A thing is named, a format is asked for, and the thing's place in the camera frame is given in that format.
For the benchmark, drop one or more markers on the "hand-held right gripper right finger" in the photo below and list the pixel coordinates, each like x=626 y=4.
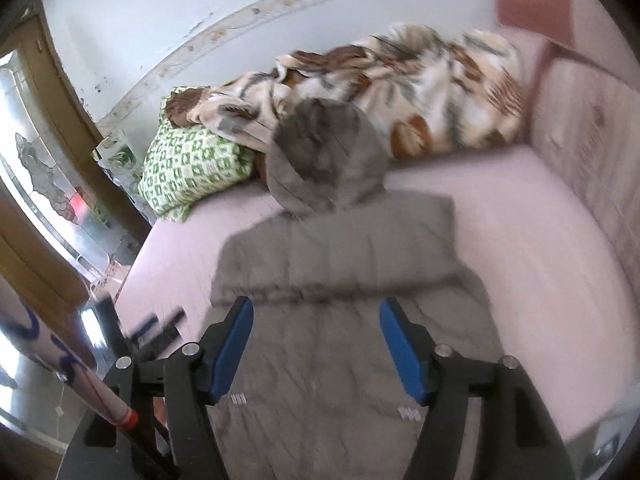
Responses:
x=402 y=347

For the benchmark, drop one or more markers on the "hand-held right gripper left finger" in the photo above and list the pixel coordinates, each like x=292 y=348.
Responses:
x=231 y=347

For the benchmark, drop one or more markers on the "grey quilted puffer jacket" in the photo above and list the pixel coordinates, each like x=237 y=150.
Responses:
x=330 y=260

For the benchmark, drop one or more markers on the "pink quilted bed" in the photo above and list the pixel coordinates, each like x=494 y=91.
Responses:
x=525 y=240

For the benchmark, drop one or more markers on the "green patterned pillow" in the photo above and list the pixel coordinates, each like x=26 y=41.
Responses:
x=190 y=165

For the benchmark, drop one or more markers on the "green printed plastic bag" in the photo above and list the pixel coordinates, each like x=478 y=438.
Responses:
x=120 y=157

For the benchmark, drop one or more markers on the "stained glass door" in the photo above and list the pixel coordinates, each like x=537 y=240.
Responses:
x=45 y=175

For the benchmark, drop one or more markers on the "leaf print fleece blanket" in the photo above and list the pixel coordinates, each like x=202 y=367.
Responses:
x=400 y=85

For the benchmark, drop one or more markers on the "striped floral back cushion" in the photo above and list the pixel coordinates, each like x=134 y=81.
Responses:
x=590 y=125

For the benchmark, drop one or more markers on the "pink and brown sofa armrest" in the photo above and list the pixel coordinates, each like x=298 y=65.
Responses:
x=540 y=7

